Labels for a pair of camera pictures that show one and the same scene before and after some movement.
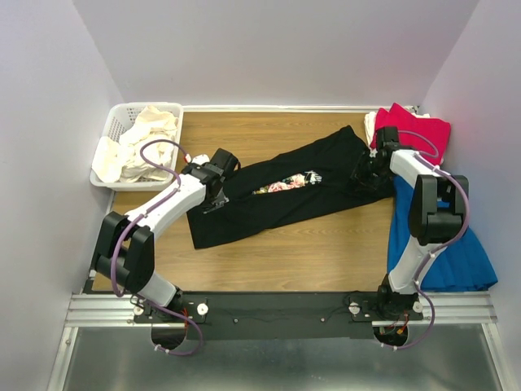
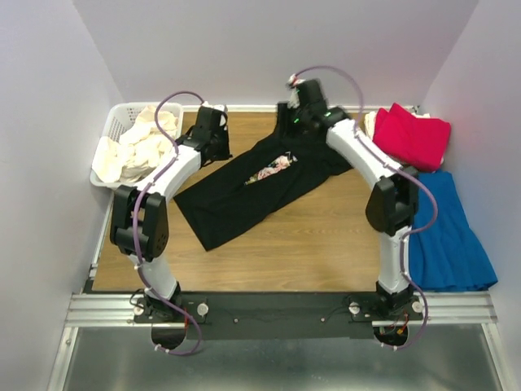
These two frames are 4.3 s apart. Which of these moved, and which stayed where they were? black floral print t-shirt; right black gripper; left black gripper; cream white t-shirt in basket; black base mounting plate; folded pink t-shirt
Moved: left black gripper; black floral print t-shirt; right black gripper
Stayed: folded pink t-shirt; black base mounting plate; cream white t-shirt in basket
